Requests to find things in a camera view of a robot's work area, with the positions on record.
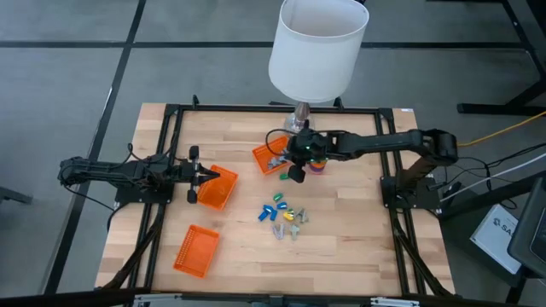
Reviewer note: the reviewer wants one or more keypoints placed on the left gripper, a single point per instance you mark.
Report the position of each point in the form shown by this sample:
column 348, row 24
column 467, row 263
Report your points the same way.
column 194, row 175

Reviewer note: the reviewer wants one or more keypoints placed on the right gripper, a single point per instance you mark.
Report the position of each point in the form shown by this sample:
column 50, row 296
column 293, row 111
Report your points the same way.
column 313, row 147

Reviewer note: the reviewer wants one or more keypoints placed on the orange tape roll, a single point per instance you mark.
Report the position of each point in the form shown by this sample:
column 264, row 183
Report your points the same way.
column 323, row 165

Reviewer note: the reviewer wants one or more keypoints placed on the orange plastic basket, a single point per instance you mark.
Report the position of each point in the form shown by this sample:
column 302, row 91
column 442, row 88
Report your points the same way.
column 196, row 251
column 261, row 155
column 219, row 194

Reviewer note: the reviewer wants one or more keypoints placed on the light blue staple remover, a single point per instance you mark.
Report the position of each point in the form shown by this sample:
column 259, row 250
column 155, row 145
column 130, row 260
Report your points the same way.
column 273, row 163
column 282, row 160

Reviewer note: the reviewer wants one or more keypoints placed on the blue mini stapler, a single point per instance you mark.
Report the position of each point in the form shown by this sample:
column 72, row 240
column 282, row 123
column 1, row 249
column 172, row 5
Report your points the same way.
column 274, row 215
column 262, row 216
column 282, row 206

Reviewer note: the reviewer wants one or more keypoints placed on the sage grey staple remover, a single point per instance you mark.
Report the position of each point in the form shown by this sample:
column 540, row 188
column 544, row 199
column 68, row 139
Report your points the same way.
column 302, row 216

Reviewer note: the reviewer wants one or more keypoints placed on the yellow mini stapler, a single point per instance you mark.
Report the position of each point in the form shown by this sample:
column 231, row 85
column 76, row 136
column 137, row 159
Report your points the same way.
column 288, row 216

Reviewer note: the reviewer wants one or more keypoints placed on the light grey staple remover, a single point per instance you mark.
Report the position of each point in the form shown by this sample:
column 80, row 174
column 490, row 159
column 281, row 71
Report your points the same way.
column 294, row 230

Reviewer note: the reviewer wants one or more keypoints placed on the lavender staple remover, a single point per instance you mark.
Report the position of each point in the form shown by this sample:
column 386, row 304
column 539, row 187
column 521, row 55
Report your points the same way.
column 277, row 234

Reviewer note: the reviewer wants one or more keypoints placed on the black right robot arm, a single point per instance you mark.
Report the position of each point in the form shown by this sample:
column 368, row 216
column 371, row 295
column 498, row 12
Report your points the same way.
column 384, row 143

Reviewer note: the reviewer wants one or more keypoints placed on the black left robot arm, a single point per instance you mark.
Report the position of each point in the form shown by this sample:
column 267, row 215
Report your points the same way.
column 106, row 170

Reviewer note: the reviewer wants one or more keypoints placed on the silver lamp white shade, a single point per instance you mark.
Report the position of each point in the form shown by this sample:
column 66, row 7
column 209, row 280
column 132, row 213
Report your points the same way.
column 317, row 55

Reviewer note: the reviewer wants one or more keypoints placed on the black chair base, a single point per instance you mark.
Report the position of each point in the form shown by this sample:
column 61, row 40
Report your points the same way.
column 13, row 196

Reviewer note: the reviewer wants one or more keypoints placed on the white printed box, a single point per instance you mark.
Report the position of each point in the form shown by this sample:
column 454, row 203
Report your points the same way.
column 495, row 239

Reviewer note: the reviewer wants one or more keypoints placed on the black flat monitor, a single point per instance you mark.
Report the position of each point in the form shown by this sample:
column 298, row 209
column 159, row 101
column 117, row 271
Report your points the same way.
column 531, row 230

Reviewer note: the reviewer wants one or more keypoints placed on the black aluminium table frame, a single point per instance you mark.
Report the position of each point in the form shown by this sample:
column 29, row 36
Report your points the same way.
column 234, row 108

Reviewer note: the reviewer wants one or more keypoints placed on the silver metal bracket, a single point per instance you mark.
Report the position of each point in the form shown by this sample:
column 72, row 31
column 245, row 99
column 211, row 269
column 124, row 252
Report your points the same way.
column 158, row 300
column 394, row 302

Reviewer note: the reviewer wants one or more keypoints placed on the black desk leg frame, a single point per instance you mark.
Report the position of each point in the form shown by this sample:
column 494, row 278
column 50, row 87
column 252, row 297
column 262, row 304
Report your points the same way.
column 490, row 109

